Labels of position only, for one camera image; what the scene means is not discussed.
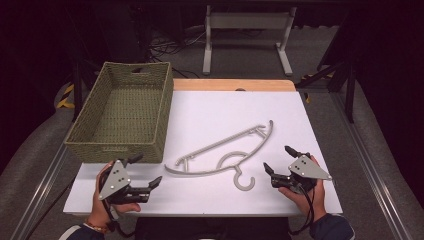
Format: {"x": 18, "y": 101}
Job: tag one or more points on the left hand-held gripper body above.
{"x": 115, "y": 181}

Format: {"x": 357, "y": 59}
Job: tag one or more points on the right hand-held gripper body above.
{"x": 306, "y": 168}

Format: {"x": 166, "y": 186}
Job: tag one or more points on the green woven basket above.
{"x": 126, "y": 110}

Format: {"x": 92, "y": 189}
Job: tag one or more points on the grey plastic clothes hanger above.
{"x": 220, "y": 143}

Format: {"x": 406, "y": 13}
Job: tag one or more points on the person's right hand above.
{"x": 315, "y": 200}

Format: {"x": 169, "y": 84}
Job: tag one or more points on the person's left hand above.
{"x": 100, "y": 211}

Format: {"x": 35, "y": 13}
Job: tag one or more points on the white table board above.
{"x": 213, "y": 110}

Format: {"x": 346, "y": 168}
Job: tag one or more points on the black metal stand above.
{"x": 346, "y": 80}

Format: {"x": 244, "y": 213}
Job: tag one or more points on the yellow black floor tape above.
{"x": 66, "y": 96}

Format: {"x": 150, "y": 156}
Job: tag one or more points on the metal floor rail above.
{"x": 373, "y": 166}
{"x": 40, "y": 190}

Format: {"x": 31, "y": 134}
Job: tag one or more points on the black metal post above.
{"x": 77, "y": 90}

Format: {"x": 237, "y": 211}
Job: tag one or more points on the white metal stand frame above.
{"x": 248, "y": 20}

